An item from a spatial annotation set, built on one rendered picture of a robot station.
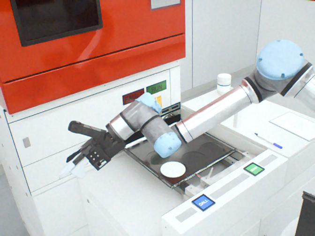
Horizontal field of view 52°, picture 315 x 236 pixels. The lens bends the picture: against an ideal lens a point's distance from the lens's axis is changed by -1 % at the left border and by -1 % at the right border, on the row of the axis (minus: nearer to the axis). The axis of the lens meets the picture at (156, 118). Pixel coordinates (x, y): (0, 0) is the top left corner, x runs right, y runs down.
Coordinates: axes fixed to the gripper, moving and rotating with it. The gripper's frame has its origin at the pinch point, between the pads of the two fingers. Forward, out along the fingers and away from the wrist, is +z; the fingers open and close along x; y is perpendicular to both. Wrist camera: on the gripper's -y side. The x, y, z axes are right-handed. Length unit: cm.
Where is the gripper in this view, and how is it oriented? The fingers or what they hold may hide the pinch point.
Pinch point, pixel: (61, 168)
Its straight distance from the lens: 104.1
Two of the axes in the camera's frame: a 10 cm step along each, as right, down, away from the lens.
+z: -7.7, 6.3, 0.1
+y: 6.2, 7.5, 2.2
